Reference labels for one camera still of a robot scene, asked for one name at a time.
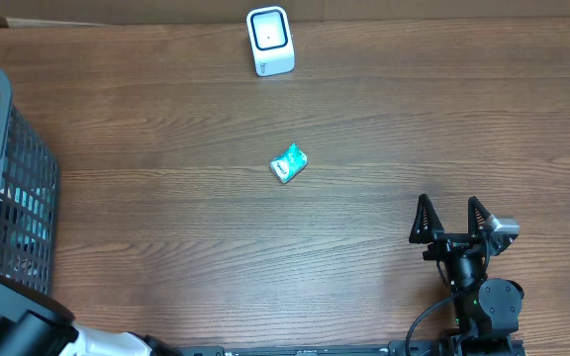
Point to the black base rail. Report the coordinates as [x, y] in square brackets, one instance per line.
[393, 348]

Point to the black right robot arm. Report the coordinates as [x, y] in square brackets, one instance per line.
[486, 309]

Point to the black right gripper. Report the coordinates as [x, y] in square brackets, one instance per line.
[445, 242]

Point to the small teal tissue pack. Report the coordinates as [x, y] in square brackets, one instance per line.
[287, 165]

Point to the white barcode scanner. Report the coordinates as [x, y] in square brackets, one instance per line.
[271, 41]

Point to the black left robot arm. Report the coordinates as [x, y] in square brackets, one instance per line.
[32, 323]

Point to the grey plastic mesh basket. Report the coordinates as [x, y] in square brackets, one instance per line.
[29, 187]

